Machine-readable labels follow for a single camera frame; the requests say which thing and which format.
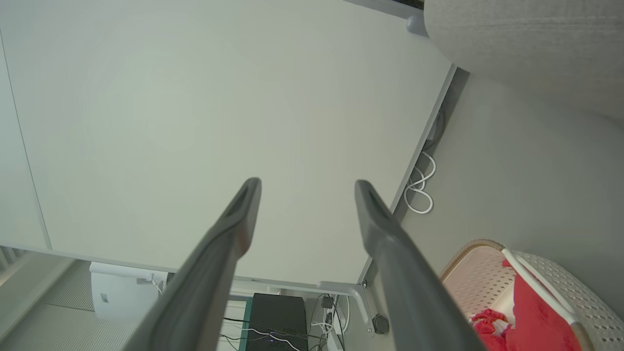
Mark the grey partition foot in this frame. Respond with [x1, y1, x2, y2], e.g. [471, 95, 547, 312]
[406, 14, 429, 38]
[317, 280, 377, 338]

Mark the red cloth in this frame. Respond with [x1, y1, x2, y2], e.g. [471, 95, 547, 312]
[469, 308, 511, 351]

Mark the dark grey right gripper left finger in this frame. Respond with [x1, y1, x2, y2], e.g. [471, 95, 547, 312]
[122, 177, 262, 351]

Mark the grey fabric sofa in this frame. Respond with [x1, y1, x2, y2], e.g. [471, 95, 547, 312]
[423, 0, 624, 125]

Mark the red sweatshirt with white cuff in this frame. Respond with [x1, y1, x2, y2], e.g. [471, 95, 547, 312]
[502, 260, 584, 351]

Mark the white box appliance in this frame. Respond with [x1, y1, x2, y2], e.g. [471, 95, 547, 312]
[89, 262, 169, 322]

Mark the thin white cable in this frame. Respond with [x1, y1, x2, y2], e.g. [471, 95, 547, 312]
[219, 323, 303, 351]

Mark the cream perforated laundry basket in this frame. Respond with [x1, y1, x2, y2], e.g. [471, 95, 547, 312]
[440, 239, 624, 351]

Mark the looped white cable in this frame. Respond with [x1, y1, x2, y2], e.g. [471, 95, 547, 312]
[404, 151, 436, 215]

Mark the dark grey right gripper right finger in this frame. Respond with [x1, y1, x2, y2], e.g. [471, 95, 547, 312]
[354, 179, 488, 351]

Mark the black computer box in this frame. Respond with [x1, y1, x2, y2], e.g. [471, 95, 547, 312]
[244, 292, 310, 351]

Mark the white partition panel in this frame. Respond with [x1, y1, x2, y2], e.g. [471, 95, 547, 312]
[0, 0, 459, 286]

